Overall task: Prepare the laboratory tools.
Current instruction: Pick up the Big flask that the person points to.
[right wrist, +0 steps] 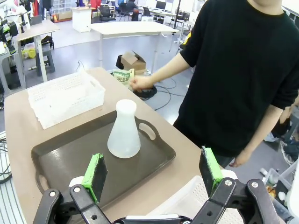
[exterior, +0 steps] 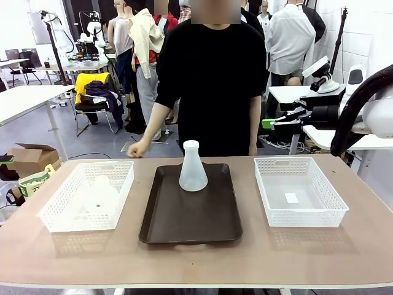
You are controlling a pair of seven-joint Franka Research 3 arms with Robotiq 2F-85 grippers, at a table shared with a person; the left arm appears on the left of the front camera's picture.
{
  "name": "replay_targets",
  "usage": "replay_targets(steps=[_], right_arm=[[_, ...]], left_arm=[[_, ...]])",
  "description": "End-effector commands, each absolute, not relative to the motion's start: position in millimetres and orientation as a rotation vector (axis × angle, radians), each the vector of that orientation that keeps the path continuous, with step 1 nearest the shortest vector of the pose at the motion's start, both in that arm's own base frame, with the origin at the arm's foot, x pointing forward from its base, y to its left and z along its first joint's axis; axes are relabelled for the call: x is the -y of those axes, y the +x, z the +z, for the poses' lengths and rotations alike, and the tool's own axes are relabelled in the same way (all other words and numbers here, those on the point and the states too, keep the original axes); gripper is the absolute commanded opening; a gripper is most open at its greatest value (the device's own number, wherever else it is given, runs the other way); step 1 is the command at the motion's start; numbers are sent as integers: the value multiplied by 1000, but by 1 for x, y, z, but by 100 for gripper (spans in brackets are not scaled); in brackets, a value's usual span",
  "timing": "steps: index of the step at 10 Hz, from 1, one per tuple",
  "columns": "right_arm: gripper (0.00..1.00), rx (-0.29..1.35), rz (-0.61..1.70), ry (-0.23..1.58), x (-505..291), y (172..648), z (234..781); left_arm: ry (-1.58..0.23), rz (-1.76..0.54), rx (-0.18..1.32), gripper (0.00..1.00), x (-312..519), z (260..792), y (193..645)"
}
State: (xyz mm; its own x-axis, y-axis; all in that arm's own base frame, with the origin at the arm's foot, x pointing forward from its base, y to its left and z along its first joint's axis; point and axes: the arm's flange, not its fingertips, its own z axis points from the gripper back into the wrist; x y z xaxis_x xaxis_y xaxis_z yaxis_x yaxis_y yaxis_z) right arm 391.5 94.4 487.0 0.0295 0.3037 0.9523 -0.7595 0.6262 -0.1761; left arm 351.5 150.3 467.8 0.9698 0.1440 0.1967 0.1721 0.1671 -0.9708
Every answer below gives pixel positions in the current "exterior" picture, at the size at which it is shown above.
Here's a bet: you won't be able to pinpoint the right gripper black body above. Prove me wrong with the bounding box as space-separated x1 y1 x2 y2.
308 105 340 124

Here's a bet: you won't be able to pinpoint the translucent white conical flask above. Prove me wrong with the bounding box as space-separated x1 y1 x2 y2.
83 175 121 216
179 140 209 192

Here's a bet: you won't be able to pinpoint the person's right forearm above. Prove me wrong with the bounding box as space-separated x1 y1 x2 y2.
141 98 181 147

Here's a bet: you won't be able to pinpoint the person's left forearm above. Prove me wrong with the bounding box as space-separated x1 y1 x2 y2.
247 95 263 148

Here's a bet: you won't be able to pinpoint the person's right hand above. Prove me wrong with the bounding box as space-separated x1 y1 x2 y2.
127 140 149 159

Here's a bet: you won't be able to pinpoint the brown cardboard box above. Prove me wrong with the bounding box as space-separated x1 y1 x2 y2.
6 143 62 179

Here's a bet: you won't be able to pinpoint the green white paper bag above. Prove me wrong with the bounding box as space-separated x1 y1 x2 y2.
18 164 56 201

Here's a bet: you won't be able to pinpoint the black tan rounded object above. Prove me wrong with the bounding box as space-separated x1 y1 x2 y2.
5 186 27 207

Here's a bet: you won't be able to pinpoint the large white table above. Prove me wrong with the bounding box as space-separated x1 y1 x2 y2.
0 85 76 160

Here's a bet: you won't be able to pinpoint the person in black shirt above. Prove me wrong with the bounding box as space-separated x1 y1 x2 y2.
154 0 267 157

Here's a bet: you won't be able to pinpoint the mannequin with white shirt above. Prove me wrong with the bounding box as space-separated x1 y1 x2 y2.
264 0 317 87

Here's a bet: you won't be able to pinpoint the tall black light stand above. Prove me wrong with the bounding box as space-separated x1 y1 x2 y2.
329 6 350 85

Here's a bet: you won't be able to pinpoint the white perforated plastic basket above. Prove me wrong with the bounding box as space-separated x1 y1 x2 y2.
253 156 350 229
37 160 135 233

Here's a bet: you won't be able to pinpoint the mannequin with black jacket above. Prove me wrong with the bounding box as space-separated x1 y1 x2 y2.
302 4 327 45

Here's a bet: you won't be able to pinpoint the black office chair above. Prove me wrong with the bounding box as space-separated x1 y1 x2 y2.
9 50 43 86

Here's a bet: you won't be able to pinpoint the yellow garment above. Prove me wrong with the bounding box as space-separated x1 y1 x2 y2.
74 73 111 105

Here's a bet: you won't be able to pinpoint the dark purple garment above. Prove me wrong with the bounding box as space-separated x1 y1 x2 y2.
84 80 125 130

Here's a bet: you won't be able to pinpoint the dark brown plastic tray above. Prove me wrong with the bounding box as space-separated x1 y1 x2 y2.
138 162 244 246

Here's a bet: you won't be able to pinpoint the metal floor plate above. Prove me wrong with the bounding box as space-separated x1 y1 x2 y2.
120 140 154 154

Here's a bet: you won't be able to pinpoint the mannequin with cream jacket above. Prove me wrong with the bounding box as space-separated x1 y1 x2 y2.
127 0 166 143

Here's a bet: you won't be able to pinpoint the person in red top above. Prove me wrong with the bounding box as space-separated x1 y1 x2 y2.
152 0 179 36

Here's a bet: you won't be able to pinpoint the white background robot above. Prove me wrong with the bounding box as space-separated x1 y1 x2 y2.
76 11 107 58

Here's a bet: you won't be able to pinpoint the mannequin with grey tank top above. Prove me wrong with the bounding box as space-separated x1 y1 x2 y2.
106 0 136 105

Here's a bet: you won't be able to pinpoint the black corrugated cable hose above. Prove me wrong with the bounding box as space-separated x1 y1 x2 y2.
330 63 393 158

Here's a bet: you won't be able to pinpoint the white floor cables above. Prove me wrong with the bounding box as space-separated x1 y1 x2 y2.
259 133 313 154

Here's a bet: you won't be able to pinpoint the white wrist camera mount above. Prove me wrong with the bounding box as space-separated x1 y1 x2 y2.
294 56 347 107

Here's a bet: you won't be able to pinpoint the metal frame chair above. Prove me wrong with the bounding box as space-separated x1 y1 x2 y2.
74 73 123 138

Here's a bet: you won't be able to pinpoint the grey wall panel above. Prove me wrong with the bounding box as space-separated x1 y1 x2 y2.
26 11 52 45

